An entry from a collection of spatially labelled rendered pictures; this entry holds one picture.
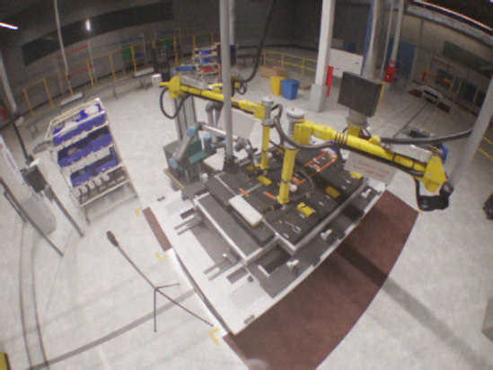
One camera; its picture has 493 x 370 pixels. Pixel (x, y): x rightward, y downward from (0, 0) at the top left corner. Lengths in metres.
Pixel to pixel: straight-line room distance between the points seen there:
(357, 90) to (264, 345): 2.49
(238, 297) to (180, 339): 1.12
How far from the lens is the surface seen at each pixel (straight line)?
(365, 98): 1.22
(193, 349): 2.66
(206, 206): 2.19
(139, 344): 2.88
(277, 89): 8.28
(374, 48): 1.27
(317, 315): 2.77
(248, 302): 1.82
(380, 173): 1.41
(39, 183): 3.02
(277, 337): 2.63
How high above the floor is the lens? 2.59
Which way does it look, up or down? 42 degrees down
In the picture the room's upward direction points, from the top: straight up
